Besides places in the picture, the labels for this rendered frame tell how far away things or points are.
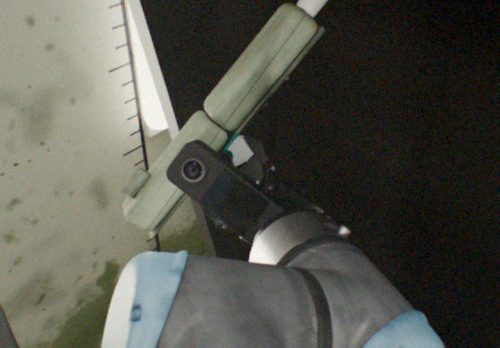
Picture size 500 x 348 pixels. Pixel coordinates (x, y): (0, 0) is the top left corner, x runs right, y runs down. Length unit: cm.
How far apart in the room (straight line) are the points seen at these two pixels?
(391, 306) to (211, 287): 13
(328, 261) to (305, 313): 8
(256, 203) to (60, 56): 86
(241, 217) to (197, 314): 21
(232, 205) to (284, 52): 19
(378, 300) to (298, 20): 32
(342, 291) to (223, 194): 17
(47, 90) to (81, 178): 27
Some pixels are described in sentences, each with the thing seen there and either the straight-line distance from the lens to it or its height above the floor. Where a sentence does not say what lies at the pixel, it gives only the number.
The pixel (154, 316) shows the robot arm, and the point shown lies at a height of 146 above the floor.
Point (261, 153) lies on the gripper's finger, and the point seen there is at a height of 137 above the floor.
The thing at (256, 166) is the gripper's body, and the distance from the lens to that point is 54.
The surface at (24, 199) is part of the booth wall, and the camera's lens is 137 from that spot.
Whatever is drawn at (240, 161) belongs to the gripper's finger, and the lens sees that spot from 58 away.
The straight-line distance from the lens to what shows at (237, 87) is 59.
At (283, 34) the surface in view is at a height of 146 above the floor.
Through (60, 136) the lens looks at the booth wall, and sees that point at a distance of 135.
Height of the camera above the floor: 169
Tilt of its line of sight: 37 degrees down
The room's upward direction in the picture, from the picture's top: straight up
